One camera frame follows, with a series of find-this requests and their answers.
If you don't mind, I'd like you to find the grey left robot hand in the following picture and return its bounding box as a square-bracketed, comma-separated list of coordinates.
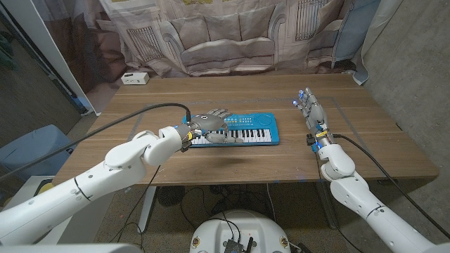
[175, 108, 244, 150]

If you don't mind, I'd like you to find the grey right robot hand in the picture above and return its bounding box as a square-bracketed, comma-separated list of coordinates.
[292, 86, 335, 150]

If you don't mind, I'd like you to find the blue toy piano keyboard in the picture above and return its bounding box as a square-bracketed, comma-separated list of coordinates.
[181, 112, 281, 148]

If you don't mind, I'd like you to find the round black floor fan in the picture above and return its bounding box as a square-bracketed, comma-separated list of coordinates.
[157, 185, 186, 207]

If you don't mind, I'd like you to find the white power strip box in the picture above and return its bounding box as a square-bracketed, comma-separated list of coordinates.
[120, 72, 150, 86]

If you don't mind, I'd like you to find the printed sofa backdrop cloth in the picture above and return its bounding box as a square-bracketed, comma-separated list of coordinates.
[33, 0, 405, 85]

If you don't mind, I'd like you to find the grey table leg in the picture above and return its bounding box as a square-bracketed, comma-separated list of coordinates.
[314, 181, 339, 229]

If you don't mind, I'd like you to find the white table leg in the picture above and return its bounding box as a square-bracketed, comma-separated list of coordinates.
[137, 186, 158, 233]

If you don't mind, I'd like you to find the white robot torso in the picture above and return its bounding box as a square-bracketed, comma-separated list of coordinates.
[189, 209, 292, 253]

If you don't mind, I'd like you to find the black box with antenna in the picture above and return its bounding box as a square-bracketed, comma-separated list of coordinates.
[223, 237, 255, 253]

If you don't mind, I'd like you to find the blue-grey plastic bin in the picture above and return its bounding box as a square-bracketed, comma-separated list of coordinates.
[0, 124, 77, 179]

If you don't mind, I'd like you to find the white platform with yellow mark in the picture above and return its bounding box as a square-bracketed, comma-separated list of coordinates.
[0, 174, 57, 212]

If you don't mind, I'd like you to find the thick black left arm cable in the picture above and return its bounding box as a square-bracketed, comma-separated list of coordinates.
[0, 102, 193, 182]

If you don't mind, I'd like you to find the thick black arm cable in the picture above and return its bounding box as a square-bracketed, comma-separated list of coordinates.
[333, 133, 450, 240]
[0, 102, 193, 182]

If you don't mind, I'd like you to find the tangle of black floor cables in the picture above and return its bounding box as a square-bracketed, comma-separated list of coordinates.
[179, 184, 278, 226]

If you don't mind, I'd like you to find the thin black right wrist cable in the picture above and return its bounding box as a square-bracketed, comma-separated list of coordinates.
[316, 151, 364, 253]

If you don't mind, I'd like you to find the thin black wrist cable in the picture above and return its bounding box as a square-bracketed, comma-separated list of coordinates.
[316, 151, 364, 253]
[108, 164, 162, 247]

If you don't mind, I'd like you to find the thin black left wrist cable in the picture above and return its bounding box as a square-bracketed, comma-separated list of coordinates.
[108, 164, 162, 247]

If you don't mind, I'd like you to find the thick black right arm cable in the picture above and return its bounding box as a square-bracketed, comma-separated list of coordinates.
[333, 133, 450, 240]

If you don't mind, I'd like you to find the white slanted panel frame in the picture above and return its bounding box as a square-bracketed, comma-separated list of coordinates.
[0, 0, 103, 117]

